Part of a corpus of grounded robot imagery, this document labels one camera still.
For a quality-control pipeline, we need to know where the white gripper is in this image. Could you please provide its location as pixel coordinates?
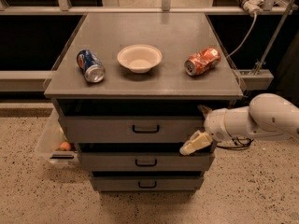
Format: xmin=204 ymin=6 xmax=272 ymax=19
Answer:
xmin=179 ymin=105 xmax=228 ymax=156

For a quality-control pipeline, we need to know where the grey top drawer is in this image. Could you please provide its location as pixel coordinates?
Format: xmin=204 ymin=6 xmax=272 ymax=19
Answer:
xmin=59 ymin=116 xmax=203 ymax=144

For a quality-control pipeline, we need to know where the grey drawer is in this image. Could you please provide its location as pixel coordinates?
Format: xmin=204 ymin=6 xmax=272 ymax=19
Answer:
xmin=78 ymin=152 xmax=215 ymax=172
xmin=91 ymin=176 xmax=204 ymax=192
xmin=59 ymin=116 xmax=203 ymax=144

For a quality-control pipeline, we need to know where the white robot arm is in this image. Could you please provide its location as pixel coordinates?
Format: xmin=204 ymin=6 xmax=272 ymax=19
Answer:
xmin=179 ymin=93 xmax=299 ymax=156

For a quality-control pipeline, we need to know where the grey drawer cabinet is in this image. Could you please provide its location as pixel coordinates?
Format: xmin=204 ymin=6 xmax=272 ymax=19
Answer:
xmin=45 ymin=13 xmax=242 ymax=179

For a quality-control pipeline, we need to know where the grey middle drawer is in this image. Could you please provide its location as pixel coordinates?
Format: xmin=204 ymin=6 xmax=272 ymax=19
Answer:
xmin=78 ymin=152 xmax=215 ymax=172

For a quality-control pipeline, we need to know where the grey bottom drawer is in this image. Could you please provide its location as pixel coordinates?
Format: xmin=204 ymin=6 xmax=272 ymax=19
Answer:
xmin=91 ymin=176 xmax=204 ymax=192

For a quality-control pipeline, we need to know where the crushed orange soda can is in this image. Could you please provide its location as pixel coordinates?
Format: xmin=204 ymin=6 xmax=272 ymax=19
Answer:
xmin=184 ymin=48 xmax=221 ymax=77

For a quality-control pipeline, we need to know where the white paper bowl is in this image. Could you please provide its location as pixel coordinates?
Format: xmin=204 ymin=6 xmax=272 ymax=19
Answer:
xmin=117 ymin=44 xmax=163 ymax=74

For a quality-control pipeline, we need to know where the blue soda can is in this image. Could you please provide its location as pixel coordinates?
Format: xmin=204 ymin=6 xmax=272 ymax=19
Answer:
xmin=77 ymin=49 xmax=106 ymax=83

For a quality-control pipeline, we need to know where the white power strip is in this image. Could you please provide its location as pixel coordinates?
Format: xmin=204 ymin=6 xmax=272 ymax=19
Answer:
xmin=236 ymin=0 xmax=263 ymax=16

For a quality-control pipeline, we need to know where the orange fruit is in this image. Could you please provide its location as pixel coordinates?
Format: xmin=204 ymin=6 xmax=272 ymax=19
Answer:
xmin=59 ymin=142 xmax=72 ymax=151

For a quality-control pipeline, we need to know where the clear plastic storage bin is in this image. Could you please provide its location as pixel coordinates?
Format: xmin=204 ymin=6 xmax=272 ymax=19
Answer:
xmin=35 ymin=109 xmax=78 ymax=167

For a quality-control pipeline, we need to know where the metal window railing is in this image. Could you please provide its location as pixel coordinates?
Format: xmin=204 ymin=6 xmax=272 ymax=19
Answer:
xmin=0 ymin=0 xmax=299 ymax=16

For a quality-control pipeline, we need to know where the black cable bundle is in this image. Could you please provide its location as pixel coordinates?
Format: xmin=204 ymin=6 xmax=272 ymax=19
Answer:
xmin=216 ymin=136 xmax=255 ymax=151

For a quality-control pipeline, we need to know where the white power cable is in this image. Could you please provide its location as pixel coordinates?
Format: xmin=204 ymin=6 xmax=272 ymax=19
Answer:
xmin=225 ymin=10 xmax=258 ymax=60

